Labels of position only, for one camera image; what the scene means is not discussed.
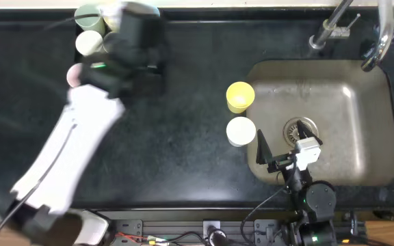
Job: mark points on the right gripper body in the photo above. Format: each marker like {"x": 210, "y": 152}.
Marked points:
{"x": 280, "y": 162}

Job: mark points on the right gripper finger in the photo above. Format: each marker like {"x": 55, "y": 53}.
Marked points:
{"x": 263, "y": 153}
{"x": 308, "y": 131}

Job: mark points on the white cup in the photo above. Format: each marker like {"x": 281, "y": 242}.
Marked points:
{"x": 87, "y": 42}
{"x": 240, "y": 131}

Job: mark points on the pink cup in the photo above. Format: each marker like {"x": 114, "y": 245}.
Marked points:
{"x": 73, "y": 75}

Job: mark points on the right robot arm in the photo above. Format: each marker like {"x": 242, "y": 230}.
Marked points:
{"x": 316, "y": 201}

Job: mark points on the steel sink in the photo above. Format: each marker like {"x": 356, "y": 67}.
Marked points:
{"x": 347, "y": 130}

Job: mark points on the steel tap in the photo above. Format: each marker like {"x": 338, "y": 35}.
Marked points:
{"x": 383, "y": 37}

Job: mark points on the black tray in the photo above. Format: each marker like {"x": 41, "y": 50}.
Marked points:
{"x": 156, "y": 82}

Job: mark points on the grey cup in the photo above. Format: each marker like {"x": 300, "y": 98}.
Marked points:
{"x": 108, "y": 41}

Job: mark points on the green cup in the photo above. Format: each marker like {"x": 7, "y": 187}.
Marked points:
{"x": 87, "y": 24}

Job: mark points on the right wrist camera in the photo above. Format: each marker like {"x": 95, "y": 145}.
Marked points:
{"x": 307, "y": 152}

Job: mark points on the mounting rail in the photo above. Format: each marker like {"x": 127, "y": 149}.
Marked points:
{"x": 176, "y": 227}

